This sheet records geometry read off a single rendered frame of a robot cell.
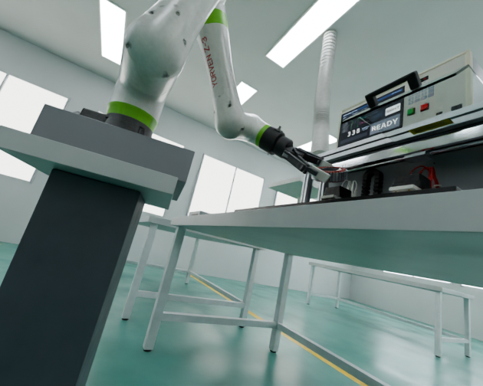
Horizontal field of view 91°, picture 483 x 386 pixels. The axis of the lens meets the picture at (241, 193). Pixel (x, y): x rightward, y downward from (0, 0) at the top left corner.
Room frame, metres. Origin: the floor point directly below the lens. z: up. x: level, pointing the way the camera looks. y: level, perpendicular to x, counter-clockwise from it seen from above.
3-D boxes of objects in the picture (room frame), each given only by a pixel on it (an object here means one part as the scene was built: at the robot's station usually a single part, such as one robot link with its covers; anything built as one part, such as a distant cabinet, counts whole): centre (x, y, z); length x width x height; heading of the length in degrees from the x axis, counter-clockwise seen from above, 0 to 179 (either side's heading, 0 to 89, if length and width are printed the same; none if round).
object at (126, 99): (0.58, 0.33, 0.98); 0.16 x 0.13 x 0.19; 29
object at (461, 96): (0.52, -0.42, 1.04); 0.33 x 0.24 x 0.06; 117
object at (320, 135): (2.07, -0.61, 2.42); 0.43 x 0.31 x 1.79; 27
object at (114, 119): (0.59, 0.39, 0.86); 0.26 x 0.15 x 0.06; 101
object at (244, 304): (2.88, 0.56, 0.37); 1.85 x 1.10 x 0.75; 27
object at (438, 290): (3.92, -2.44, 0.37); 2.10 x 0.90 x 0.75; 27
